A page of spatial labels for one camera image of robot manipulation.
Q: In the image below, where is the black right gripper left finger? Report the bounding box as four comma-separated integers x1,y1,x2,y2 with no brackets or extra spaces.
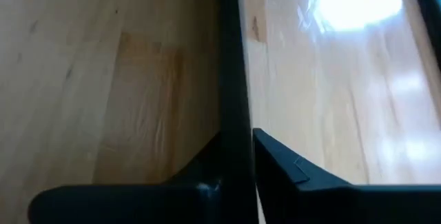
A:
29,132,222,224

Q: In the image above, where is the black duct cover strip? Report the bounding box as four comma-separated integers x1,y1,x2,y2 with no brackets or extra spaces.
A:
217,0,260,224

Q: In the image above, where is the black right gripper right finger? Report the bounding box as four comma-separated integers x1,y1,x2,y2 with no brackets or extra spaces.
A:
252,127,441,224

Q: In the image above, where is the black aluminium frame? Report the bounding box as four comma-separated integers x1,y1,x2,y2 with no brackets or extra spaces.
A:
409,0,441,73

